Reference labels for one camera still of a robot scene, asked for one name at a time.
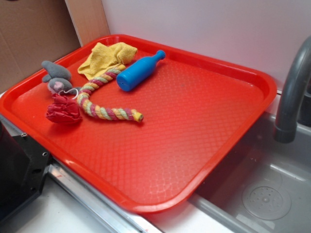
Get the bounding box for red plastic tray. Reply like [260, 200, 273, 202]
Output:
[0, 35, 276, 214]

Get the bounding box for blue toy bottle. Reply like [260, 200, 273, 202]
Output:
[116, 50, 166, 92]

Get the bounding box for yellow terry cloth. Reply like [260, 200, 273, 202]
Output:
[77, 42, 138, 80]

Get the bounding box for red crumpled fabric piece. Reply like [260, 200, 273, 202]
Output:
[45, 94, 82, 124]

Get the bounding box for gray plush mouse toy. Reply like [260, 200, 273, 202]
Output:
[41, 61, 81, 95]

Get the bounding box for light wooden board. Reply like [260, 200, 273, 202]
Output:
[65, 0, 110, 46]

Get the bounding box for gray plastic sink basin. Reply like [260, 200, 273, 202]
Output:
[189, 114, 311, 233]

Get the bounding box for gray toy faucet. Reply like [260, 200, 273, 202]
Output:
[273, 37, 311, 143]

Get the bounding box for brown cardboard panel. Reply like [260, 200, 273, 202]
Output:
[0, 0, 80, 92]

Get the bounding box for multicolour braided rope toy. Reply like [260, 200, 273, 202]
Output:
[77, 65, 144, 123]

